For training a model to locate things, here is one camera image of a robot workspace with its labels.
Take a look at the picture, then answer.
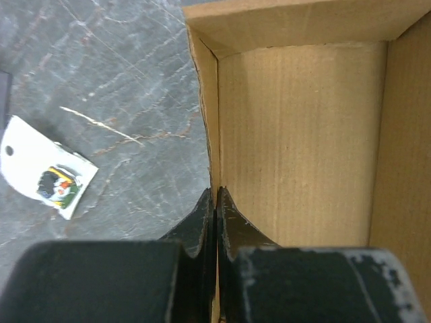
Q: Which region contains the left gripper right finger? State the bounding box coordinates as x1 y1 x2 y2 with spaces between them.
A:
216 188 427 322

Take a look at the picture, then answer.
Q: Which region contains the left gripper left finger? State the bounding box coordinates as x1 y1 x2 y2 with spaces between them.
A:
1 190 214 322

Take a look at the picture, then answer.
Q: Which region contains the brown cardboard box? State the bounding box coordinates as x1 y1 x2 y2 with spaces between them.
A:
184 1 430 312

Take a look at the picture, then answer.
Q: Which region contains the small white plastic block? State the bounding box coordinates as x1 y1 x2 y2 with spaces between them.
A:
1 116 98 220

